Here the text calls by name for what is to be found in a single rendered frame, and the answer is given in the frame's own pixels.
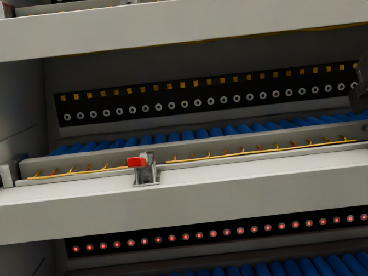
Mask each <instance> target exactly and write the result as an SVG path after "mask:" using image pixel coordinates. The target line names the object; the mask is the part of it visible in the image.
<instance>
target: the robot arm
mask: <svg viewBox="0 0 368 276"><path fill-rule="evenodd" d="M355 69H356V72H357V75H358V79H359V84H357V85H356V86H355V87H354V88H353V89H352V90H351V91H350V92H348V97H349V100H350V105H351V107H352V111H353V114H354V115H358V114H361V113H363V112H364V111H366V110H367V109H368V49H367V50H366V52H365V54H364V55H363V57H362V58H361V60H360V61H359V63H358V64H357V66H356V68H355Z"/></svg>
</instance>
